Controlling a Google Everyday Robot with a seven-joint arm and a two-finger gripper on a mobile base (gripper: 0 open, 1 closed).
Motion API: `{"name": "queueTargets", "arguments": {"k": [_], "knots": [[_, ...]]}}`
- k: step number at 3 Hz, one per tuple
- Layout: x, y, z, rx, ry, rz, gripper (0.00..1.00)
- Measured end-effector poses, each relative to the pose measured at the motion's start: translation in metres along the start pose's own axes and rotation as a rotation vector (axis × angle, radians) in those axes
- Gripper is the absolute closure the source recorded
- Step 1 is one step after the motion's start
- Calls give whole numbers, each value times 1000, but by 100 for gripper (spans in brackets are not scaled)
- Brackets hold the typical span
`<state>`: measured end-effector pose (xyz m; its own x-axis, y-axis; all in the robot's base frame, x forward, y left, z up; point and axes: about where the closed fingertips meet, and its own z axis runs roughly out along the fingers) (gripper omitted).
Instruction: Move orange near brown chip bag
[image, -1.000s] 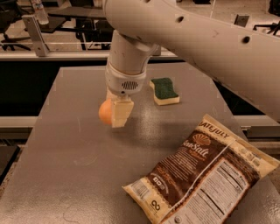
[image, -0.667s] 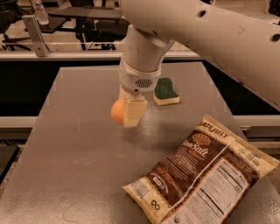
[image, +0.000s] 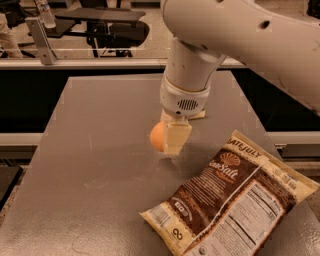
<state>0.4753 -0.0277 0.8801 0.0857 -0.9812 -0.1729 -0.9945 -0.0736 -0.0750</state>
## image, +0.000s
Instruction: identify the left metal bracket post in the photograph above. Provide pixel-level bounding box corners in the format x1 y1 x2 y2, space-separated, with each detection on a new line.
26 17 56 65

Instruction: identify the black desk background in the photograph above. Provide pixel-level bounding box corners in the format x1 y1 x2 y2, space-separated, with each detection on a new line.
45 8 146 38

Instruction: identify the green yellow sponge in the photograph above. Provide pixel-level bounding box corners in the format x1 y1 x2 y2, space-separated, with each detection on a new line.
190 110 206 120

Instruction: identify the orange fruit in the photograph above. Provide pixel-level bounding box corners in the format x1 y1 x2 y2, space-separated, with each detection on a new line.
150 121 165 152

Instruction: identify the clear plastic water bottle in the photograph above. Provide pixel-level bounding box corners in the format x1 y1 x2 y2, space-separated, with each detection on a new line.
34 0 56 29

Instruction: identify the brown chip bag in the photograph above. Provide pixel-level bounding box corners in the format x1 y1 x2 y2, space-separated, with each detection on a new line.
141 131 319 256

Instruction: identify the metal rail ledge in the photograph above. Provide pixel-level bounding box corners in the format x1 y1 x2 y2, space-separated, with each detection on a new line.
0 58 167 70

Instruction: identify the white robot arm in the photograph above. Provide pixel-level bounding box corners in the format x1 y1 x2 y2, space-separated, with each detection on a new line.
153 0 320 155

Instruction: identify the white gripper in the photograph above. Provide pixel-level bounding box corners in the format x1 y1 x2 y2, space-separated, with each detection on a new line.
160 76 210 156

